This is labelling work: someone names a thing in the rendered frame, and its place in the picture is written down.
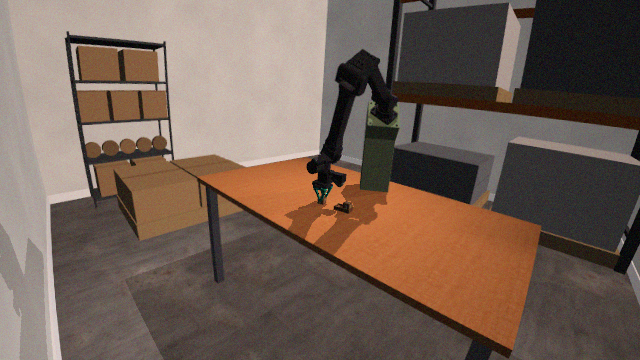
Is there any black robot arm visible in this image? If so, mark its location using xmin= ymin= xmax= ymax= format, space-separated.
xmin=307 ymin=49 xmax=399 ymax=188

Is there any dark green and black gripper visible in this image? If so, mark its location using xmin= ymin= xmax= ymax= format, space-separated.
xmin=312 ymin=170 xmax=333 ymax=202

